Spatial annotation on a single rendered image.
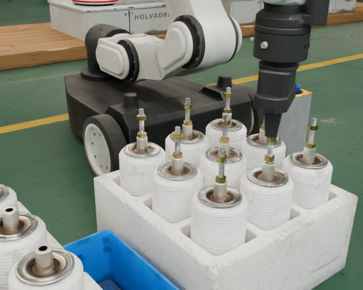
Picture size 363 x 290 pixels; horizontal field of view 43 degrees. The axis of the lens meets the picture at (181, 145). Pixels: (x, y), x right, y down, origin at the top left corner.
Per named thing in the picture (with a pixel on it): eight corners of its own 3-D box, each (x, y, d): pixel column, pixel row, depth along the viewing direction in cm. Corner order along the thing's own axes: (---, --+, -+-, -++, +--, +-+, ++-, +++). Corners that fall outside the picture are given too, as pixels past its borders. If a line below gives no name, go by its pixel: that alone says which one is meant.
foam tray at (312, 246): (97, 246, 107) (93, 177, 99) (223, 195, 129) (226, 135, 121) (210, 357, 79) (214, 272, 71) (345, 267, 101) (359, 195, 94)
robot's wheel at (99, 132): (84, 170, 142) (79, 108, 134) (98, 166, 145) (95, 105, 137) (115, 197, 127) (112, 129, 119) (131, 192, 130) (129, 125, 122)
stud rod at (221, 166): (217, 187, 78) (219, 147, 75) (223, 188, 78) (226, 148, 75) (216, 190, 77) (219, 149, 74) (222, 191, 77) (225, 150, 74)
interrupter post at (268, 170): (268, 174, 87) (269, 159, 85) (276, 179, 85) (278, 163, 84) (257, 178, 86) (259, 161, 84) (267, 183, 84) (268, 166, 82)
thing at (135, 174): (113, 224, 103) (109, 149, 95) (146, 208, 109) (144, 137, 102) (141, 243, 96) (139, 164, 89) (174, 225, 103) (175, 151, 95)
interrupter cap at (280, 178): (268, 166, 90) (269, 163, 90) (297, 182, 84) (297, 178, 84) (238, 175, 86) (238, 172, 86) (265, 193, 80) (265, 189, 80)
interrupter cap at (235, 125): (208, 121, 112) (209, 118, 112) (239, 121, 112) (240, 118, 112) (211, 132, 105) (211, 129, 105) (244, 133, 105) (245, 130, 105)
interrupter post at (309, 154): (299, 160, 93) (301, 144, 91) (311, 159, 93) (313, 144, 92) (305, 165, 91) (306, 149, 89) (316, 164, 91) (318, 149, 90)
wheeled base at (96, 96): (38, 116, 177) (27, 27, 163) (153, 93, 205) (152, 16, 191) (120, 182, 130) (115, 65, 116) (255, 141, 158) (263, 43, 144)
